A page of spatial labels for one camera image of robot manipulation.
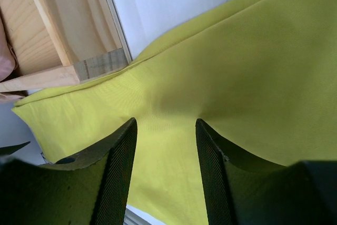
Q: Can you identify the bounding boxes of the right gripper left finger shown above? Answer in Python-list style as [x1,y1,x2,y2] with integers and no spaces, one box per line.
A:
[1,118,137,224]

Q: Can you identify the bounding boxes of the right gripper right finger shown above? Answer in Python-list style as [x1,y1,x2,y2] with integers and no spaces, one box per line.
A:
[195,119,336,224]

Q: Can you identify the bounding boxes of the yellow-green trousers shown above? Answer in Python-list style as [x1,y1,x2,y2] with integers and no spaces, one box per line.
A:
[13,0,336,224]

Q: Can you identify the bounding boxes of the pink t-shirt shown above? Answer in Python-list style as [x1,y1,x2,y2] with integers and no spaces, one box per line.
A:
[1,21,28,104]

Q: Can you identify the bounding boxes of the wooden clothes rack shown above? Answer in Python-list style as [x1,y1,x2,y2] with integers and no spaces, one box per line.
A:
[1,0,132,92]

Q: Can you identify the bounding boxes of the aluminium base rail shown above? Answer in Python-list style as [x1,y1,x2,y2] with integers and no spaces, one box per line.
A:
[123,205,162,225]

